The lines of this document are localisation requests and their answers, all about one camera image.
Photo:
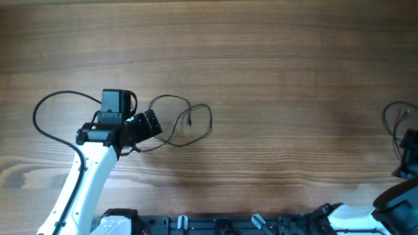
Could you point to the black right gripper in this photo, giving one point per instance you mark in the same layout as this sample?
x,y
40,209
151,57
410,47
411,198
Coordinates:
x,y
409,160

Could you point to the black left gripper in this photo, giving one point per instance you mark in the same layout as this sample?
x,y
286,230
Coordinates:
x,y
151,122

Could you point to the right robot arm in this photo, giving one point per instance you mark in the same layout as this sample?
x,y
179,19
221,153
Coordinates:
x,y
394,211

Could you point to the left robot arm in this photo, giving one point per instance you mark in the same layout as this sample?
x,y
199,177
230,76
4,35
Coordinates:
x,y
98,147

